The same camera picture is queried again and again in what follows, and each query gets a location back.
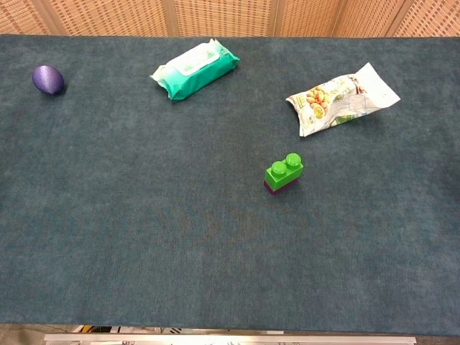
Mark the purple egg-shaped ball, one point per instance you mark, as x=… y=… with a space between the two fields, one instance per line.
x=47 y=79

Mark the teal table cloth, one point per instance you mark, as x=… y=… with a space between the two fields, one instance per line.
x=143 y=233

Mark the white peanut snack bag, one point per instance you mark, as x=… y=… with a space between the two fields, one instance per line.
x=338 y=100

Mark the purple toy brick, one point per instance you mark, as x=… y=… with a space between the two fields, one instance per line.
x=275 y=192

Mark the teal wet wipes pack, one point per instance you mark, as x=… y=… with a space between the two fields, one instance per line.
x=194 y=72

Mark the green toy brick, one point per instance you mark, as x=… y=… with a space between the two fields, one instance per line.
x=282 y=174

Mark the aluminium profile rail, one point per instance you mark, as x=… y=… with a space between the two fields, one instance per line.
x=230 y=339

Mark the wicker folding screen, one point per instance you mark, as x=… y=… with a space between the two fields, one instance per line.
x=223 y=18

